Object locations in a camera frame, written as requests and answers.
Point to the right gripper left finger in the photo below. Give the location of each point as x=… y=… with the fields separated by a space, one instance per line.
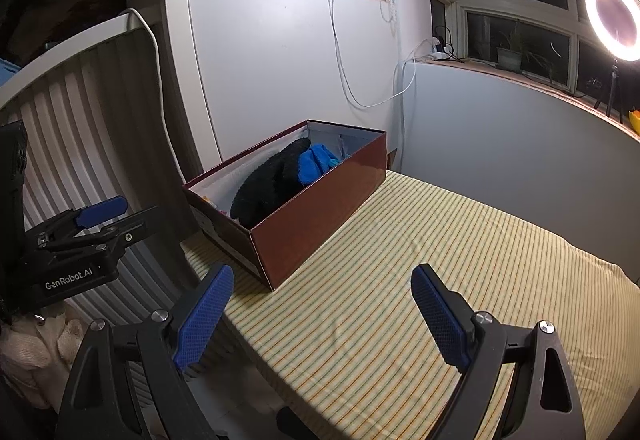
x=99 y=400

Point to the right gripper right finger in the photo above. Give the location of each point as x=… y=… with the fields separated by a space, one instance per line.
x=543 y=400

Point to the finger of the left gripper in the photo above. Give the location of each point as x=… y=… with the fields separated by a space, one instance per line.
x=96 y=214

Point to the black fuzzy glove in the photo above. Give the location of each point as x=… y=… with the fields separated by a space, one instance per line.
x=269 y=186

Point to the blue towel cloth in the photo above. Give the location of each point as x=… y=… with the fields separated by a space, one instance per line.
x=314 y=163

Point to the gloved left hand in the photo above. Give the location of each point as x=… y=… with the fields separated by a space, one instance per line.
x=38 y=352

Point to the dark red cardboard box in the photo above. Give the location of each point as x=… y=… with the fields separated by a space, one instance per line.
x=274 y=249

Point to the striped yellow table cloth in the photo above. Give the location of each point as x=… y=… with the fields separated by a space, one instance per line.
x=361 y=338

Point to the potted plant on sill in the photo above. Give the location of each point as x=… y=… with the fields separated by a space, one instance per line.
x=517 y=52

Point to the ring light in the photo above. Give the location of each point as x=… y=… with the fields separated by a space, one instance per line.
x=616 y=25

